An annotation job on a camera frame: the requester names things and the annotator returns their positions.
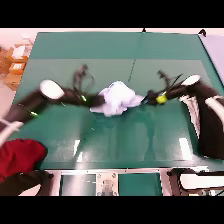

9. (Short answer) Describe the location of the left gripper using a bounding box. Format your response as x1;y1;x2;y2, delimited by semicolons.
85;94;105;108

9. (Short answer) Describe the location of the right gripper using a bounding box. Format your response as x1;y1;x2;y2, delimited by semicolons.
144;89;168;106

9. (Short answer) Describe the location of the white shirt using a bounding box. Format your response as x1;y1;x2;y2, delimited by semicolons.
89;80;146;118

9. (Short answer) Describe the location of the red garment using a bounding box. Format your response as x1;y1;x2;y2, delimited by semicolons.
0;138;48;183

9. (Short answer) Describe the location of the silver frame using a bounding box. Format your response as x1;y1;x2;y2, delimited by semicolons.
42;167;224;197

